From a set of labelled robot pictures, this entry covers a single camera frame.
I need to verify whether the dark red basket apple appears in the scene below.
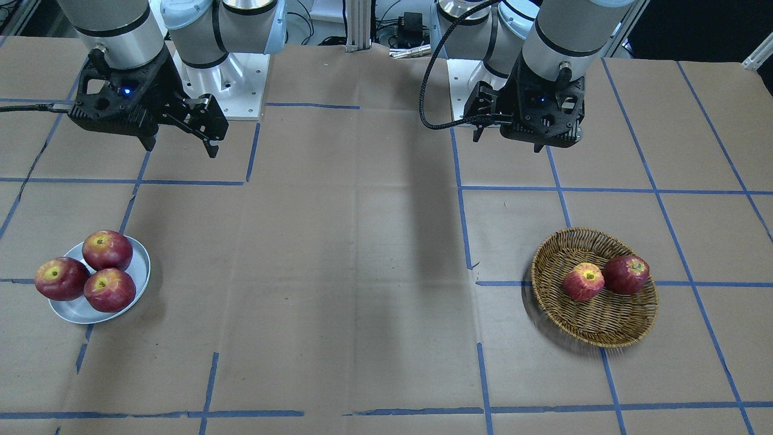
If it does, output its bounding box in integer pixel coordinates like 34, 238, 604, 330
602, 254, 650, 295

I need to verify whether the black power adapter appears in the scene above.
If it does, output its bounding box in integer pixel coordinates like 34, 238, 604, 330
399, 11, 423, 44

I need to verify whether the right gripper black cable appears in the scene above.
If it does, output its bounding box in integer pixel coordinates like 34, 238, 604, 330
0, 104, 74, 114

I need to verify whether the red apple plate top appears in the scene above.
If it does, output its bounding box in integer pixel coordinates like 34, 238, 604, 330
81, 230, 133, 271

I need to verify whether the red yellow striped apple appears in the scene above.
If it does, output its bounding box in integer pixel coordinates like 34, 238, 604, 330
562, 262, 605, 301

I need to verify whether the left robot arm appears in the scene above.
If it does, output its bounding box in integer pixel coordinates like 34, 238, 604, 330
418, 1, 633, 152

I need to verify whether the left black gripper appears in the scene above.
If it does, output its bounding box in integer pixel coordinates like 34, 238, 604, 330
462, 57, 585, 152

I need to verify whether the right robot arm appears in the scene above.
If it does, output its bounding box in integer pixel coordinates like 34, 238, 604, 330
59, 1, 286, 158

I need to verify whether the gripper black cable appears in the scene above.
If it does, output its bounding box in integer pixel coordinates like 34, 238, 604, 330
0, 104, 74, 114
419, 0, 514, 131

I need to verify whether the red apple plate front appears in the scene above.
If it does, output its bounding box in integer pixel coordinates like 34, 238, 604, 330
83, 269, 137, 313

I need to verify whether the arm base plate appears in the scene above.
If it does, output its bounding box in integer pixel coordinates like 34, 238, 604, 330
173, 53, 271, 121
447, 58, 551, 129

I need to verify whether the aluminium frame post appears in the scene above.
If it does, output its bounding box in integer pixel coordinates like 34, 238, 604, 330
342, 1, 375, 53

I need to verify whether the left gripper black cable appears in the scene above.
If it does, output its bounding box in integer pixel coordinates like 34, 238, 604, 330
419, 0, 514, 131

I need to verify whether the silver metal plate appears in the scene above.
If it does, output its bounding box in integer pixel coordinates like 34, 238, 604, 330
48, 235, 151, 324

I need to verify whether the red apple plate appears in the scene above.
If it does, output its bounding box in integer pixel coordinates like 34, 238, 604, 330
34, 257, 91, 301
83, 269, 137, 313
81, 230, 133, 271

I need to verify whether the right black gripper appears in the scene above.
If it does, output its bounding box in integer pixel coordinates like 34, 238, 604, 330
67, 46, 229, 159

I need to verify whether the woven wicker basket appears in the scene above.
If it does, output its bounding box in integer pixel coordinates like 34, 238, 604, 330
530, 227, 659, 349

